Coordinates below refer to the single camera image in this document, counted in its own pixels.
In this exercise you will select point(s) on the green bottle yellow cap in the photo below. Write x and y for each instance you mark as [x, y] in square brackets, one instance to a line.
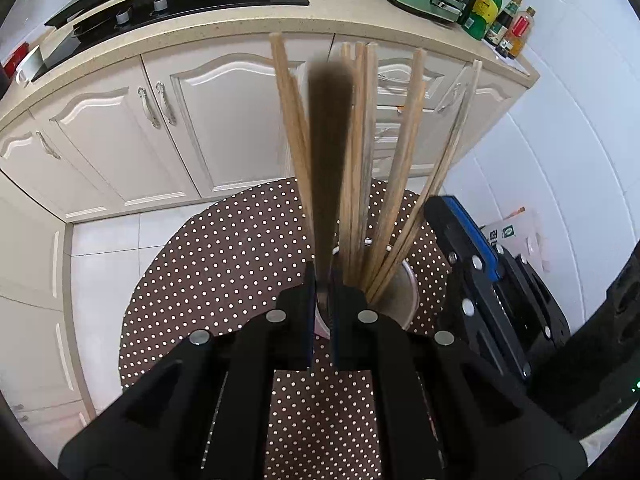
[486, 12]

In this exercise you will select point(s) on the small dark jar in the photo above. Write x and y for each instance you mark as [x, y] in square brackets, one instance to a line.
[502, 49]

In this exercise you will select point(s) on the white printed cardboard box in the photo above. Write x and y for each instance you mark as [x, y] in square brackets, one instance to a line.
[515, 232]

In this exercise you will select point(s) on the cream cabinet drawer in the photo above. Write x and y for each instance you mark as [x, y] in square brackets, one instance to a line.
[395, 74]
[387, 130]

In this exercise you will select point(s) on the pink cylindrical holder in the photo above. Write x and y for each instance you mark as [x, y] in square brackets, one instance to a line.
[395, 300]

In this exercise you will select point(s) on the red container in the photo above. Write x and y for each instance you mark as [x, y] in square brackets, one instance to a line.
[12, 60]

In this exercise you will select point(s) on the dark sauce bottle green label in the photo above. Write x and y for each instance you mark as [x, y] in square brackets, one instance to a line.
[502, 22]

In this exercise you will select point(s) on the amber bottle red label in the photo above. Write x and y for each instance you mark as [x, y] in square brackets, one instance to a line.
[519, 32]

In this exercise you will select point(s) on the bundle of wooden chopsticks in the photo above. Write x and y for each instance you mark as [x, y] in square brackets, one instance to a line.
[287, 110]

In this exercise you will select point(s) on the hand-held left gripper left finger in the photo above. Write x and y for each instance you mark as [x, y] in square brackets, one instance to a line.
[300, 325]

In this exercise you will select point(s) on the cream base cabinet door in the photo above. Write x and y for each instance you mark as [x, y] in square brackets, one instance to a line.
[495, 110]
[35, 360]
[25, 260]
[110, 150]
[25, 175]
[225, 125]

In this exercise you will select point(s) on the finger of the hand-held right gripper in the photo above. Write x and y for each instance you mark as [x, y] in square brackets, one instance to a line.
[465, 280]
[475, 235]

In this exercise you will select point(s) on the brown polka dot tablecloth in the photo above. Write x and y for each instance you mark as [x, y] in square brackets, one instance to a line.
[225, 260]

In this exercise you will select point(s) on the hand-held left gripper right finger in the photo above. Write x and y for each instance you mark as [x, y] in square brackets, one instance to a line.
[345, 330]

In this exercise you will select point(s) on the white mug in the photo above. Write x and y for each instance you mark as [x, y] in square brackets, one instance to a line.
[30, 62]

